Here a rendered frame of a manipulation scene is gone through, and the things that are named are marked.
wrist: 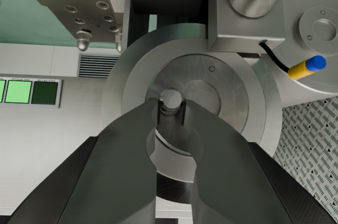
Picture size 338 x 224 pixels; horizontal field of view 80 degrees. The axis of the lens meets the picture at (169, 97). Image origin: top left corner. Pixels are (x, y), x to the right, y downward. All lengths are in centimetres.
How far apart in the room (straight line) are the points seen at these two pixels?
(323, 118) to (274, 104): 14
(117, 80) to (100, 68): 290
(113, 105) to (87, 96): 36
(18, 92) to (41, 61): 284
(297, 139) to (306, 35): 18
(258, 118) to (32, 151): 50
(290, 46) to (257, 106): 7
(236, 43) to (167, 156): 10
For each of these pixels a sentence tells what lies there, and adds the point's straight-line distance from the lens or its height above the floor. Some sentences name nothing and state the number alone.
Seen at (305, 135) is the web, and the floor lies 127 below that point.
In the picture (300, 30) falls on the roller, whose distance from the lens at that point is 23.
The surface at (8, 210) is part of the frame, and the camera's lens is 61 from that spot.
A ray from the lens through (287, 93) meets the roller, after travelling 23.
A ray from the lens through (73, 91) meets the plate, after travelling 54.
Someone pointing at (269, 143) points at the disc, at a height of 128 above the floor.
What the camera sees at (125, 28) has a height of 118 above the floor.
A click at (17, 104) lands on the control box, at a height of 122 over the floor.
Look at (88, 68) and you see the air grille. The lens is 312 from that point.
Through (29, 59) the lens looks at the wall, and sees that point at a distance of 353.
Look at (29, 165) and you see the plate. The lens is 57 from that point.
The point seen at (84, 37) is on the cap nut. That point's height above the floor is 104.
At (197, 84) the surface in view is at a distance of 15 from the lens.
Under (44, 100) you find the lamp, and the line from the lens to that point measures 56.
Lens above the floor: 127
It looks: 11 degrees down
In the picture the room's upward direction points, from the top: 178 degrees counter-clockwise
